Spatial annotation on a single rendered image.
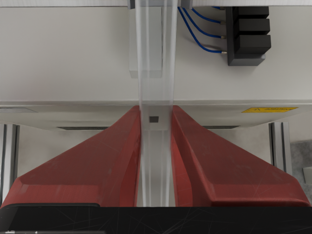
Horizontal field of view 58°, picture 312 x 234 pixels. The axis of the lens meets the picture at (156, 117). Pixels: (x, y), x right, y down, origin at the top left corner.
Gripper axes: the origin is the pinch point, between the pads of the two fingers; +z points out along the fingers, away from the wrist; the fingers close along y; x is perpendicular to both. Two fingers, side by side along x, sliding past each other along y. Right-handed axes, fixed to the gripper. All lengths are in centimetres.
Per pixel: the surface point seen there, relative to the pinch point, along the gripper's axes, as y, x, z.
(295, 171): -52, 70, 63
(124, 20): 5.3, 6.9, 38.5
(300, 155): -54, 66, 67
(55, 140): 38, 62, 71
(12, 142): 38, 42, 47
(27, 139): 49, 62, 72
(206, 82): -8.3, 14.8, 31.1
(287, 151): -35, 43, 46
